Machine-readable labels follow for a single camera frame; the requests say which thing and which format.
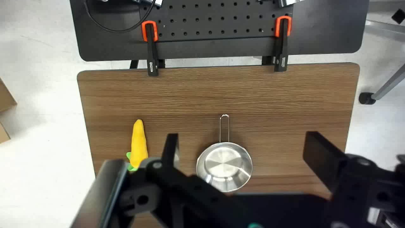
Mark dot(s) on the silver metal fitting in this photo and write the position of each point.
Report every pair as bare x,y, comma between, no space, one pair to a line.
289,2
153,3

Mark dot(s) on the orange-yellow plush toy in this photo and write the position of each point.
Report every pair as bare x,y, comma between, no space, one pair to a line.
139,144

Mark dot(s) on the grey chair leg with caster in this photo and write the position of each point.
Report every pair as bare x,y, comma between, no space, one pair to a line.
387,87

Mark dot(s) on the orange and black clamp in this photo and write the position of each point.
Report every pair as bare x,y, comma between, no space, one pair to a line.
282,42
153,46

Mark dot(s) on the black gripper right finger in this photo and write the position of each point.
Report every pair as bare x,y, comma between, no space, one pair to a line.
325,156

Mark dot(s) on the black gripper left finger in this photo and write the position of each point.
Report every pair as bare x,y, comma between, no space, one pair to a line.
170,147

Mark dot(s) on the brown cardboard box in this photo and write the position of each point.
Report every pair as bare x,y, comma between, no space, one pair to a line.
3,133
5,98

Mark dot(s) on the small silver metal pan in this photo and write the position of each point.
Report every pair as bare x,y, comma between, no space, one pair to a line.
225,168

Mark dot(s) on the black perforated metal panel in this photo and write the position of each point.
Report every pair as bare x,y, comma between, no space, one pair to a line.
321,26

